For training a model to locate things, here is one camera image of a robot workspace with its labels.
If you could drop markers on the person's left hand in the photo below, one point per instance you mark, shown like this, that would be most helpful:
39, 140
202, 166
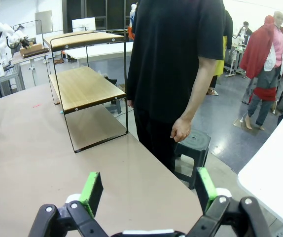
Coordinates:
181, 130

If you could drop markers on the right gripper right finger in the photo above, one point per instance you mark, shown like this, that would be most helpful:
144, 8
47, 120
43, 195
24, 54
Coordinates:
206, 187

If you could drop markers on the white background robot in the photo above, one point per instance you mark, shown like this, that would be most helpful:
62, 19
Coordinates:
2, 49

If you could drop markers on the grey metal cart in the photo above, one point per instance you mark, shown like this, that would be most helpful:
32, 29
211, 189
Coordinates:
10, 79

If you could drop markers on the distant person in black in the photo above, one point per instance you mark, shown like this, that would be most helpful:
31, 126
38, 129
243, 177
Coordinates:
247, 30

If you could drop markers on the person's right hand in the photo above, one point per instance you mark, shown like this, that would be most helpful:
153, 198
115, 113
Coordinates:
130, 103

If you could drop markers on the grey top table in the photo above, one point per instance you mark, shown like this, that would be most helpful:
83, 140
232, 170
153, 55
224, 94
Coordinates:
18, 58

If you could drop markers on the black plastic stool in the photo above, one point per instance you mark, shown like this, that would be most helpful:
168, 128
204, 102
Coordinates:
195, 143

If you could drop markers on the person in black shirt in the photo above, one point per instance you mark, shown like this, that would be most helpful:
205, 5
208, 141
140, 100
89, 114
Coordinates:
168, 49

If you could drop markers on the person's left forearm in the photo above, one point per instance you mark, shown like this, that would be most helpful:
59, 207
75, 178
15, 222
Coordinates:
200, 86

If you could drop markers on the white monitor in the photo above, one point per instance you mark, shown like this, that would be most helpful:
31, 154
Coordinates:
83, 24

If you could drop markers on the red paper scrap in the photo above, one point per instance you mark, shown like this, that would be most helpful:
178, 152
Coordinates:
36, 106

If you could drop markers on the mannequin with red cape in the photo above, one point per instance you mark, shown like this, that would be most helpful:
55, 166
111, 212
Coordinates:
257, 49

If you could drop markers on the grey wall panel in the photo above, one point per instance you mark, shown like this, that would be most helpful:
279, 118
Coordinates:
44, 22

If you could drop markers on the two-tier wood metal shelf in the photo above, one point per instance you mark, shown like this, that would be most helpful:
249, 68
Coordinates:
82, 81

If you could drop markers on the black storage rack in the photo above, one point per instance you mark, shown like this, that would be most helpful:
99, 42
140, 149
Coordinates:
99, 10

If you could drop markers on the white table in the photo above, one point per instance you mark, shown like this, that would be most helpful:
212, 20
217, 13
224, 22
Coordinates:
279, 160
99, 49

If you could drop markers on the wooden box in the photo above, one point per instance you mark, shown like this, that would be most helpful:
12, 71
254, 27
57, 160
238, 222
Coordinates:
34, 50

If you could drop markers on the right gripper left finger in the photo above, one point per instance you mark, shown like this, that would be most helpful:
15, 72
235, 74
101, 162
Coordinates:
92, 195

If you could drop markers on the person in yellow apron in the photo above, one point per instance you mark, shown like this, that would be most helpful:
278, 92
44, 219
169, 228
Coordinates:
221, 66

